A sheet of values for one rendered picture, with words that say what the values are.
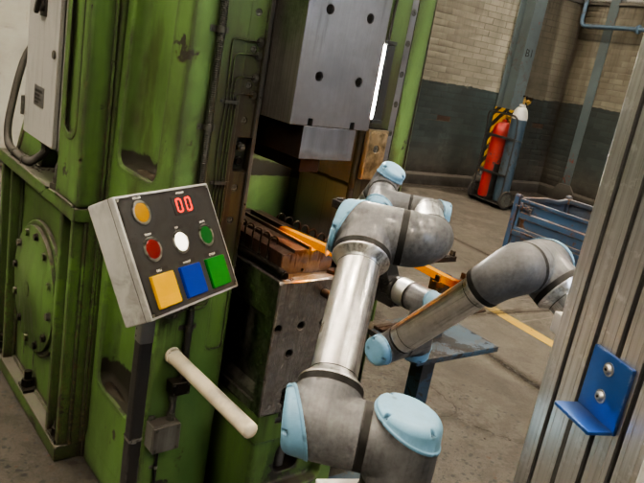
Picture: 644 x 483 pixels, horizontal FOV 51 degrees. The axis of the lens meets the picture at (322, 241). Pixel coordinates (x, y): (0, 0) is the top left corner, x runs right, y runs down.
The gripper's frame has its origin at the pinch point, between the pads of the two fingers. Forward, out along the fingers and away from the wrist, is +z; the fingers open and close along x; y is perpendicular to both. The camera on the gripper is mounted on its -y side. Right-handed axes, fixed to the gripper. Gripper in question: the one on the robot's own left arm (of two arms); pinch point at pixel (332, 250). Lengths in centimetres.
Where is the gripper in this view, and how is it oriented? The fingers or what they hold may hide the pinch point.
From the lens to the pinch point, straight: 201.3
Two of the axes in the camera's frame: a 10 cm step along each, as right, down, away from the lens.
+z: -4.4, 6.8, 5.9
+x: 7.8, -0.4, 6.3
